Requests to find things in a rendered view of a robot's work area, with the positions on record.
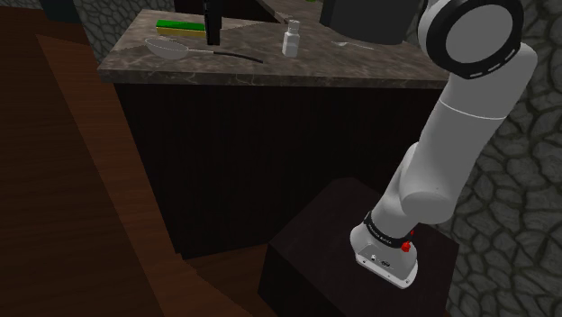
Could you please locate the white plastic bottle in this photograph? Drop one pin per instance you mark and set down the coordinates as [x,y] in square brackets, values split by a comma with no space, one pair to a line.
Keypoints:
[290,43]

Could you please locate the green and yellow sponge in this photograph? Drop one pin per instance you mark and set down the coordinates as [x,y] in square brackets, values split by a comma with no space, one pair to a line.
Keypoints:
[178,28]

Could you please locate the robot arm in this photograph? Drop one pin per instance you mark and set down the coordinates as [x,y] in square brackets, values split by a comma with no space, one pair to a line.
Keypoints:
[456,140]

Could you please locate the silver spoon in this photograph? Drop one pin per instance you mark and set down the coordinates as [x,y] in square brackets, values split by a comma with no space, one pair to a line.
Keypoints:
[347,44]

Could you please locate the dark robot stand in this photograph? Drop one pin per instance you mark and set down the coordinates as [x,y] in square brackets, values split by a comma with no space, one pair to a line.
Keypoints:
[316,263]

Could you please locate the dark kitchen counter cabinet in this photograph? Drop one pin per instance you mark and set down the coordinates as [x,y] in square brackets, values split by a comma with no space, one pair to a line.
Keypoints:
[263,167]

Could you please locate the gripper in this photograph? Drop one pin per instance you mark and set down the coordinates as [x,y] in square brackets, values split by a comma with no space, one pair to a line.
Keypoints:
[214,22]

